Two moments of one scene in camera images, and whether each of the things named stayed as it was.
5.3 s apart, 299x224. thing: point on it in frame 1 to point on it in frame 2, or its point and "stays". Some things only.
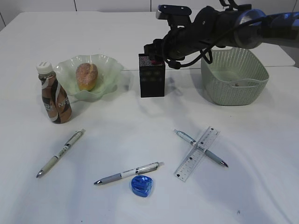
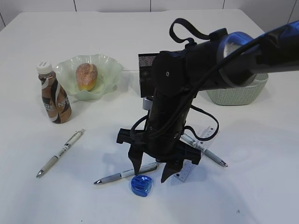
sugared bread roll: x=87 y=74 stays
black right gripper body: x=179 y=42 to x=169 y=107
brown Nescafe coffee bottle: x=56 y=103 stays
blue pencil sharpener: x=141 y=185 stays
